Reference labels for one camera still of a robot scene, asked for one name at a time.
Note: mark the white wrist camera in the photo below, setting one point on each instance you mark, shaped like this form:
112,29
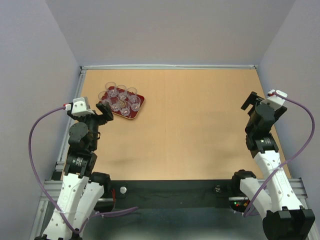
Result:
79,107
274,99

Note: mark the red rectangular tray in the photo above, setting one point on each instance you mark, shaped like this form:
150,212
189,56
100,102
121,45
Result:
132,113

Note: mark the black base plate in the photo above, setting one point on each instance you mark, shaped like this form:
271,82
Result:
171,194

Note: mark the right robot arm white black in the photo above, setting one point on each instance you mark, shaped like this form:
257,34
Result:
283,215

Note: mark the aluminium front rail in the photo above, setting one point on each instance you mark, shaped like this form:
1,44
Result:
297,187

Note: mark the clear glass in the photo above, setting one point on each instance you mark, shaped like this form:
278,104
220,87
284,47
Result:
114,103
104,97
131,92
124,108
135,103
111,89

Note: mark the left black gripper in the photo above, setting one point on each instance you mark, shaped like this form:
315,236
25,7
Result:
107,114

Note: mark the aluminium rail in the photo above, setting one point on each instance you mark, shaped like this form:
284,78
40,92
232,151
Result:
166,66
63,153
297,187

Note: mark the aluminium back rail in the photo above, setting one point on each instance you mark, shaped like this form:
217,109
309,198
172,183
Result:
166,66

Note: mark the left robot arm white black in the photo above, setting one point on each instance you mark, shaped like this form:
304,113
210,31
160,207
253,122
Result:
81,187

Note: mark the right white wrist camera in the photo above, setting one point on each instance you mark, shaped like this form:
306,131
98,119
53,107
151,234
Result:
274,99

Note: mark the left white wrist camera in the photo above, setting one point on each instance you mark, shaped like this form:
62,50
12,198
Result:
79,107

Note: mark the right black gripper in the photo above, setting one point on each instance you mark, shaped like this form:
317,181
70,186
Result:
253,99

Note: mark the aluminium left rail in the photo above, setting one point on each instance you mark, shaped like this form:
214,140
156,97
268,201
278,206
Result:
63,153

